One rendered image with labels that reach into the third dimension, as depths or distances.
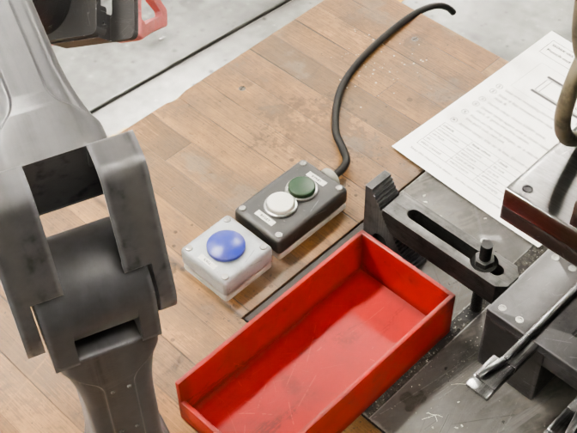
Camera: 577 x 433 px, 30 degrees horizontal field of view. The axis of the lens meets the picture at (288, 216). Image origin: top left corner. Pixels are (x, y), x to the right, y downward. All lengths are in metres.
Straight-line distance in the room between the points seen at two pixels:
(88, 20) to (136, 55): 1.98
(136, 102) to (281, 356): 1.68
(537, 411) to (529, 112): 0.41
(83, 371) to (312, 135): 0.66
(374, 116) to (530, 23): 1.67
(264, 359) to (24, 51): 0.52
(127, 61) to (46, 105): 2.20
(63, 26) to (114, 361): 0.29
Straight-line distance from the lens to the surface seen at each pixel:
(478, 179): 1.22
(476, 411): 1.03
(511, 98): 1.32
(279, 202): 1.13
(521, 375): 1.03
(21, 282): 0.59
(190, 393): 1.00
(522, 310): 1.00
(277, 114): 1.28
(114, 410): 0.71
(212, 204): 1.19
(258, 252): 1.10
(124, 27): 0.83
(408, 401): 1.03
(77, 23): 0.83
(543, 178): 0.89
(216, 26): 2.88
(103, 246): 0.61
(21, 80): 0.61
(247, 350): 1.03
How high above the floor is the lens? 1.77
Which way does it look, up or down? 48 degrees down
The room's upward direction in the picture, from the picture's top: 2 degrees counter-clockwise
